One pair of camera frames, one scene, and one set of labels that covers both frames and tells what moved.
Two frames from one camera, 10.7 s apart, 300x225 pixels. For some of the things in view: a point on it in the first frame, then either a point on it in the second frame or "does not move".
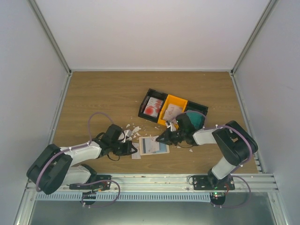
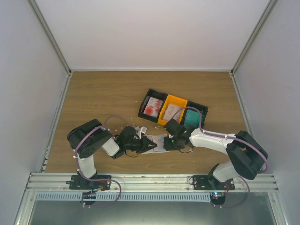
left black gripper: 127,151 -> 145,142
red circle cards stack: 153,107 does not move
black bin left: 153,93 does not move
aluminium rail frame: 163,183 does not move
